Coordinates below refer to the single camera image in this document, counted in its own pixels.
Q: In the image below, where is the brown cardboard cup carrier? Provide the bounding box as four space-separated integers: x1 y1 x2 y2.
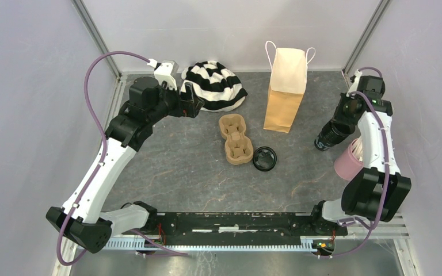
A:
219 113 254 165

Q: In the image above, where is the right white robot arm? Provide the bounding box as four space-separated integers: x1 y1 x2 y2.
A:
309 70 411 235

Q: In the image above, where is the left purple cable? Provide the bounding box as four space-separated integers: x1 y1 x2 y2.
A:
55 51 153 267

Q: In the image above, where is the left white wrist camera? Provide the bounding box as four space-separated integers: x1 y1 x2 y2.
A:
147 59 178 91

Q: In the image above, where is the black white striped cloth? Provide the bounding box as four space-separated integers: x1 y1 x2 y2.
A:
181 60 248 112

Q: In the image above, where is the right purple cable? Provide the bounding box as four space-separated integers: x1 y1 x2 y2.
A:
316 66 394 260

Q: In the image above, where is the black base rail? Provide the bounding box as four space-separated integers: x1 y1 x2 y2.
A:
139 212 348 246

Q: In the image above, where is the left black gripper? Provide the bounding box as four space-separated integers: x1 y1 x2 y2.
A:
148 80 205 125

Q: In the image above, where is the right aluminium frame post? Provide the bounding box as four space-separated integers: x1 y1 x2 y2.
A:
342 0 392 75

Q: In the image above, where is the black coffee cup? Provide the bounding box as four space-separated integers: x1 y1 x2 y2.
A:
314 120 355 151

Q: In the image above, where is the white wrapped straws bundle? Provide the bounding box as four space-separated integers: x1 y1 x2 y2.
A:
351 137 363 162

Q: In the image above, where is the aluminium frame post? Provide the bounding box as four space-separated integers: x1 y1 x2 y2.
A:
342 0 392 75
71 0 121 79

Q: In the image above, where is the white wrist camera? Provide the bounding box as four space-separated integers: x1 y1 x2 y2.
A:
147 59 178 91
346 70 363 96

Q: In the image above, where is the brown paper bag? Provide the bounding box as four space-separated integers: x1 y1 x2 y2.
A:
264 40 316 133

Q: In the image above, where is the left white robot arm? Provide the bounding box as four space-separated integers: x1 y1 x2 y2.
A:
46 76 204 254

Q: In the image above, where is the purple cable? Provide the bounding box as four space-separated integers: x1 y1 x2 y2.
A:
316 66 394 260
55 51 153 267

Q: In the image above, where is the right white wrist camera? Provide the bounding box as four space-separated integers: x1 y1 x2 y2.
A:
346 70 363 96

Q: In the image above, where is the pink straw holder cup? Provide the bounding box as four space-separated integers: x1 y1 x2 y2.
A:
334 143 363 181

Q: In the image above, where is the left aluminium frame post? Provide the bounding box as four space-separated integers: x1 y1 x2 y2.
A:
71 0 121 79

